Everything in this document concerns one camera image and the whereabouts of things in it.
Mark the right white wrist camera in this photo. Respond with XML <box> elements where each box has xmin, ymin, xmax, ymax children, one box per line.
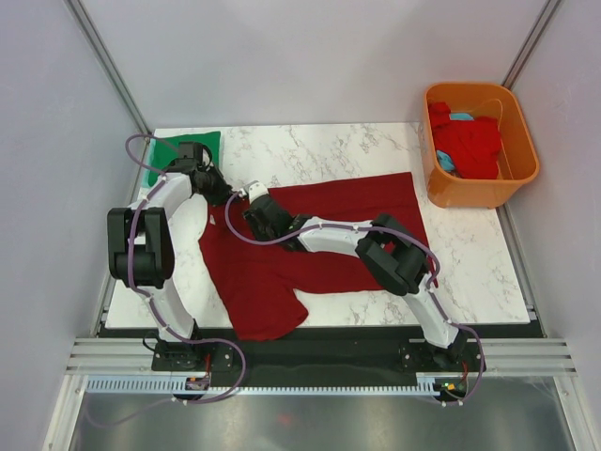
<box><xmin>239</xmin><ymin>180</ymin><xmax>270</xmax><ymax>204</ymax></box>

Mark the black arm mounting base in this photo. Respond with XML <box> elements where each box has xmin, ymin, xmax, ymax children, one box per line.
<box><xmin>100</xmin><ymin>321</ymin><xmax>544</xmax><ymax>385</ymax></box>

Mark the bright red t shirt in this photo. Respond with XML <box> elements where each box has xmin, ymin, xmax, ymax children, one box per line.
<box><xmin>428</xmin><ymin>102</ymin><xmax>502</xmax><ymax>179</ymax></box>

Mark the folded green t shirt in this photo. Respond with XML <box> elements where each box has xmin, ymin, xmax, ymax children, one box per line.
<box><xmin>143</xmin><ymin>132</ymin><xmax>221</xmax><ymax>191</ymax></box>

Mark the purple cable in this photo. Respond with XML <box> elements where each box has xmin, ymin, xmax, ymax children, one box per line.
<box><xmin>223</xmin><ymin>190</ymin><xmax>487</xmax><ymax>409</ymax></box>
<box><xmin>84</xmin><ymin>133</ymin><xmax>249</xmax><ymax>428</ymax></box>

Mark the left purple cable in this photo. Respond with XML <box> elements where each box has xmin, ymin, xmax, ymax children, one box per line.
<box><xmin>84</xmin><ymin>133</ymin><xmax>249</xmax><ymax>428</ymax></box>

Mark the white slotted cable duct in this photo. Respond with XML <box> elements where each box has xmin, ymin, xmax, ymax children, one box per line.
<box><xmin>85</xmin><ymin>373</ymin><xmax>470</xmax><ymax>397</ymax></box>

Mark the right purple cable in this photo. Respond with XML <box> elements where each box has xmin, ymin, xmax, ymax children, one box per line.
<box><xmin>223</xmin><ymin>190</ymin><xmax>487</xmax><ymax>409</ymax></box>

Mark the left aluminium frame post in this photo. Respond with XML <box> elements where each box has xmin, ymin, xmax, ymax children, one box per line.
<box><xmin>64</xmin><ymin>0</ymin><xmax>150</xmax><ymax>132</ymax></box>

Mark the right aluminium frame post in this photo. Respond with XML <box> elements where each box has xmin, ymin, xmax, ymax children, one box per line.
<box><xmin>501</xmin><ymin>0</ymin><xmax>564</xmax><ymax>90</ymax></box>

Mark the aluminium frame post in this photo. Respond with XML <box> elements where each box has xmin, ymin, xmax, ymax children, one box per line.
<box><xmin>501</xmin><ymin>0</ymin><xmax>564</xmax><ymax>90</ymax></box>
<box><xmin>64</xmin><ymin>0</ymin><xmax>150</xmax><ymax>132</ymax></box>

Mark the light blue t shirt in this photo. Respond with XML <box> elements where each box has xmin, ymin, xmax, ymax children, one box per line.
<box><xmin>436</xmin><ymin>112</ymin><xmax>474</xmax><ymax>175</ymax></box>

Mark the aluminium rail profile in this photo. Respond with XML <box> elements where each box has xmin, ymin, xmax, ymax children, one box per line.
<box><xmin>66</xmin><ymin>338</ymin><xmax>576</xmax><ymax>377</ymax></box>

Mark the orange plastic basket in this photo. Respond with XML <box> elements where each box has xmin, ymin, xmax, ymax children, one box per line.
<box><xmin>421</xmin><ymin>82</ymin><xmax>540</xmax><ymax>209</ymax></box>

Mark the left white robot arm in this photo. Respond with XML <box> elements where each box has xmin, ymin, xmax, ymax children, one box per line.
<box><xmin>107</xmin><ymin>141</ymin><xmax>234</xmax><ymax>369</ymax></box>

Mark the dark red t shirt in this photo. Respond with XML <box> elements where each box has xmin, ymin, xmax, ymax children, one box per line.
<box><xmin>199</xmin><ymin>173</ymin><xmax>427</xmax><ymax>341</ymax></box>

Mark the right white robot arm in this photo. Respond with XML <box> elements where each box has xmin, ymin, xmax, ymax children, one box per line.
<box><xmin>241</xmin><ymin>183</ymin><xmax>467</xmax><ymax>370</ymax></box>

